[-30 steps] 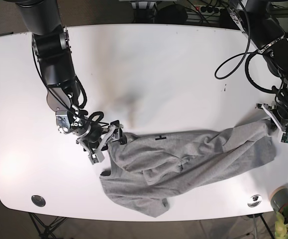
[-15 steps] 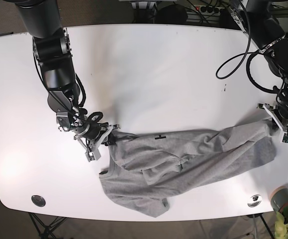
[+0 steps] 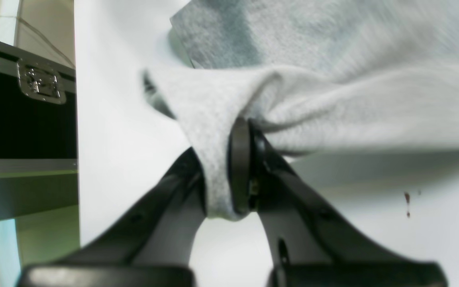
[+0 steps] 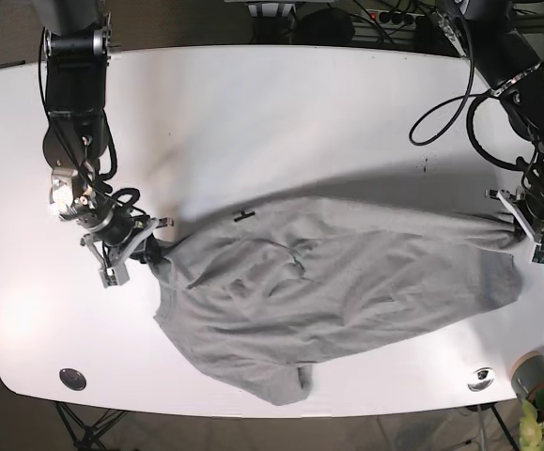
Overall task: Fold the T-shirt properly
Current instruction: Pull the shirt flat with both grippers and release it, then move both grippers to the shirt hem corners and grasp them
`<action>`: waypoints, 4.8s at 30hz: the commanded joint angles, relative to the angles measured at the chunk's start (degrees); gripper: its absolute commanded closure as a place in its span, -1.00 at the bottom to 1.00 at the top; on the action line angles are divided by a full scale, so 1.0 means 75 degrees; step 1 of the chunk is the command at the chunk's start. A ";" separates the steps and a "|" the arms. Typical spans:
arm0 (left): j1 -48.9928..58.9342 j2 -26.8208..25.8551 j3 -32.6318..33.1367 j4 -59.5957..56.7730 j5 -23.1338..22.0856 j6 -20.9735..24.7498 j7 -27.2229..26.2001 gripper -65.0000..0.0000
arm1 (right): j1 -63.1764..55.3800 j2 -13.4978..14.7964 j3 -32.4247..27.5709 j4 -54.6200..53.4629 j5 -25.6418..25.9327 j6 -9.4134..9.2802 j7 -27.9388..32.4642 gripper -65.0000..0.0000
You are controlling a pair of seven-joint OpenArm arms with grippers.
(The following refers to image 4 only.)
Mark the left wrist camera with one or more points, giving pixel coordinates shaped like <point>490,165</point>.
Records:
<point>538,254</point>

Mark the white power strip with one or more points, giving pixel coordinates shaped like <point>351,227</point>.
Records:
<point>393,19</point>

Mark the left table grommet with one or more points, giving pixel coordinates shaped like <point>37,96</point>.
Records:
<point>72,379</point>

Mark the table grommet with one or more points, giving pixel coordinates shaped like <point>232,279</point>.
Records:
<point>481,379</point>
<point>72,379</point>

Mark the right table grommet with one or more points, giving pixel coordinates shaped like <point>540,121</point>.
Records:
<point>481,379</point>

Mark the black folding stand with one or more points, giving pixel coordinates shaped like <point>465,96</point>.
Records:
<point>87,437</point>

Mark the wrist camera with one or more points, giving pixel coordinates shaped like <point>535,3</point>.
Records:
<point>114,276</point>
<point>538,254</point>

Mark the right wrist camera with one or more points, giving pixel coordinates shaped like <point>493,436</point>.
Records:
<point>114,276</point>

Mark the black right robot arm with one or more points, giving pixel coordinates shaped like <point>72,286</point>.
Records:
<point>74,53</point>

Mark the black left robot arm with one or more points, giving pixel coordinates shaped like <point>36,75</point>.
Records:
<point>485,34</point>

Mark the grey plant pot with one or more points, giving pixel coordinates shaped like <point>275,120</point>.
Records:
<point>527,375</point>

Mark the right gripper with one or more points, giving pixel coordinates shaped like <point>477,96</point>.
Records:
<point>115,229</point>

